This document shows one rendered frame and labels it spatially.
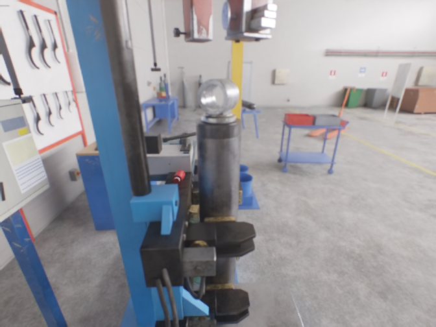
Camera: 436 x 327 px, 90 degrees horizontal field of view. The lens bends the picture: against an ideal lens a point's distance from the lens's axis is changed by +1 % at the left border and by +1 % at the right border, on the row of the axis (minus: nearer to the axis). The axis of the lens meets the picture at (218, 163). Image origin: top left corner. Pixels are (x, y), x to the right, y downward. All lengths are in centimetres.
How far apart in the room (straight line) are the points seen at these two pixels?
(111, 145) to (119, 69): 35
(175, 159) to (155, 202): 51
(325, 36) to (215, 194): 1239
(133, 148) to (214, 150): 33
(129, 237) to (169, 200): 44
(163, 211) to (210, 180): 25
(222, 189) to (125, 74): 62
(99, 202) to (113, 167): 164
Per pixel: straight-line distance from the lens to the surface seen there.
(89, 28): 104
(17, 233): 130
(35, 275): 144
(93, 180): 262
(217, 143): 95
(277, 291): 196
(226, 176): 102
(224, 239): 101
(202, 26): 115
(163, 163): 144
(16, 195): 116
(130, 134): 90
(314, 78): 1294
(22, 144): 118
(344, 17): 1360
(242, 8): 81
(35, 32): 347
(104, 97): 103
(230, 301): 140
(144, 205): 98
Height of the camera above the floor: 167
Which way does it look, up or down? 23 degrees down
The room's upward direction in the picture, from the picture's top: straight up
